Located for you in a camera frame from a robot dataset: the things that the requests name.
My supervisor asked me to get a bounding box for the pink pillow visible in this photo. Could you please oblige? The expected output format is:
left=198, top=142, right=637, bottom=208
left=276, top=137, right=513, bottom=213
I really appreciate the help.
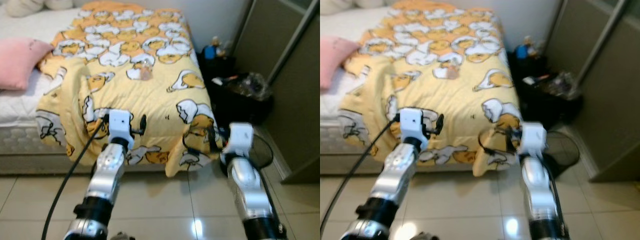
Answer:
left=320, top=36, right=361, bottom=91
left=0, top=37, right=55, bottom=92

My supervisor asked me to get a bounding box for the yellow cartoon egg blanket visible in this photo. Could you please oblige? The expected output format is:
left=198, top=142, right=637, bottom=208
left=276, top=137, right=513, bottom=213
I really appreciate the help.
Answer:
left=36, top=2, right=224, bottom=179
left=337, top=2, right=527, bottom=179

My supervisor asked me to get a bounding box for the black side table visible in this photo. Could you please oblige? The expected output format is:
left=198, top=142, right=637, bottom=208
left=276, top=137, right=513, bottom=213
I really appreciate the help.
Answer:
left=197, top=47, right=274, bottom=132
left=505, top=47, right=584, bottom=132

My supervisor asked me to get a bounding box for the small white red item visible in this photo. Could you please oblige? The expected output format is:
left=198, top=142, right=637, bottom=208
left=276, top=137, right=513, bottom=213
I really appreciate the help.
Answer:
left=212, top=75, right=240, bottom=86
left=522, top=74, right=551, bottom=86

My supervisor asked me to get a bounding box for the clear plastic bag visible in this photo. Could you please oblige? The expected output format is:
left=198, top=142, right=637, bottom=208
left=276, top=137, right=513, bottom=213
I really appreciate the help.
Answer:
left=230, top=72, right=272, bottom=100
left=547, top=71, right=584, bottom=100

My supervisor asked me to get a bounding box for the grey sliding wardrobe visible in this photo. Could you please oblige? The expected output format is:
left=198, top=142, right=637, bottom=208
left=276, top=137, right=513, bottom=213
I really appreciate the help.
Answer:
left=542, top=0, right=640, bottom=184
left=232, top=0, right=321, bottom=184

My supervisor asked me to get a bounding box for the blue toy figure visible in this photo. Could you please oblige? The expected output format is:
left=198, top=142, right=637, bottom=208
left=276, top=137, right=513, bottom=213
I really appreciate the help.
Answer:
left=202, top=35, right=229, bottom=61
left=514, top=34, right=539, bottom=61

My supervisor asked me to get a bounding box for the white mattress bed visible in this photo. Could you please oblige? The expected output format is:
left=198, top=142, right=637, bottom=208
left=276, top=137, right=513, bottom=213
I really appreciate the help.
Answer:
left=0, top=6, right=226, bottom=176
left=320, top=5, right=527, bottom=176

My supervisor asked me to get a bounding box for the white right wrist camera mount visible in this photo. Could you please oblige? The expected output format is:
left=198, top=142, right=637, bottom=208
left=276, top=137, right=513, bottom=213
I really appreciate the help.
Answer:
left=517, top=121, right=549, bottom=157
left=221, top=122, right=255, bottom=157

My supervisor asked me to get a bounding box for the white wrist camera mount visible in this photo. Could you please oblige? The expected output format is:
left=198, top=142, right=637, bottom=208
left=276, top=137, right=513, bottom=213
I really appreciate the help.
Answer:
left=398, top=107, right=426, bottom=151
left=221, top=122, right=255, bottom=157
left=517, top=121, right=549, bottom=157
left=107, top=109, right=136, bottom=150

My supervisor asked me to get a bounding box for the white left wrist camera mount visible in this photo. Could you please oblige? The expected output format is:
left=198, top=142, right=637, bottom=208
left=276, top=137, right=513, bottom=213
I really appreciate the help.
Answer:
left=107, top=109, right=136, bottom=150
left=398, top=107, right=426, bottom=151

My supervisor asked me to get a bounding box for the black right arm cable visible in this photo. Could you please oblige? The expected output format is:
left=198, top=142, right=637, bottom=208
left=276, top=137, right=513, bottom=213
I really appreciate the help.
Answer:
left=478, top=130, right=521, bottom=157
left=181, top=127, right=222, bottom=158

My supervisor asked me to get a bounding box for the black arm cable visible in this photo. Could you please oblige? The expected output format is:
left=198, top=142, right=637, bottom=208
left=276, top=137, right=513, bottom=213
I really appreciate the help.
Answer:
left=181, top=127, right=222, bottom=158
left=41, top=114, right=110, bottom=240
left=478, top=130, right=521, bottom=157
left=320, top=117, right=401, bottom=237

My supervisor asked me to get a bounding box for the black round wire fan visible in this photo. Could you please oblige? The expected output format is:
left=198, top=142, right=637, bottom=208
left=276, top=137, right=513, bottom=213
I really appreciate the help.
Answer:
left=543, top=129, right=581, bottom=175
left=249, top=131, right=275, bottom=171

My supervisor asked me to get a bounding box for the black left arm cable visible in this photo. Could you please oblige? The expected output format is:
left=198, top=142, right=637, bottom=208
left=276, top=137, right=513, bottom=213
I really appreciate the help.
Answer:
left=41, top=114, right=110, bottom=240
left=320, top=117, right=401, bottom=237

